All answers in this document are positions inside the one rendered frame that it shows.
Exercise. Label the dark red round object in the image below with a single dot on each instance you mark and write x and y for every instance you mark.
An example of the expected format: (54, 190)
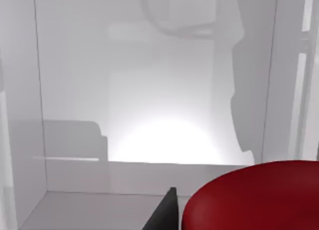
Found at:
(254, 197)

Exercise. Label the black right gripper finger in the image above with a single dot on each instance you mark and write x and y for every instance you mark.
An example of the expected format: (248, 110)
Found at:
(168, 212)

